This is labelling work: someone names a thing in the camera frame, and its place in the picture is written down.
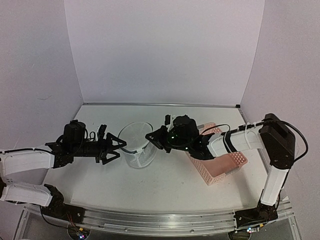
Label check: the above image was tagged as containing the aluminium front rail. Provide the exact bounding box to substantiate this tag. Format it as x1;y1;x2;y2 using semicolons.
72;207;237;237

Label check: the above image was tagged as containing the pink perforated plastic basket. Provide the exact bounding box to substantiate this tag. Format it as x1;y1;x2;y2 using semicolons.
186;121;249;187

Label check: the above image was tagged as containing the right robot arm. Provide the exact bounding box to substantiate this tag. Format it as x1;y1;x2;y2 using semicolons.
145;113;310;222

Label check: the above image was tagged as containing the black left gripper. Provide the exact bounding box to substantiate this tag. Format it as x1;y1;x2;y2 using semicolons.
71;132;127;165

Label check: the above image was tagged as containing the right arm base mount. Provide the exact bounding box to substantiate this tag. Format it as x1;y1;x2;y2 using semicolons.
233;200;279;230

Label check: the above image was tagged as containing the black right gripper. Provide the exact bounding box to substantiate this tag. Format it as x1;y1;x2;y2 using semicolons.
146;125;191;154

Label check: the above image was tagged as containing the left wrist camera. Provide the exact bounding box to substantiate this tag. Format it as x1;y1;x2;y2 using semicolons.
87;124;107;142

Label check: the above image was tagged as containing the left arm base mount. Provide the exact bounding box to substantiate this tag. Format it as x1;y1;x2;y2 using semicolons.
40;184;86;227

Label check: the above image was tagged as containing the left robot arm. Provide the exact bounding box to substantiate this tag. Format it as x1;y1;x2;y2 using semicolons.
0;120;127;219

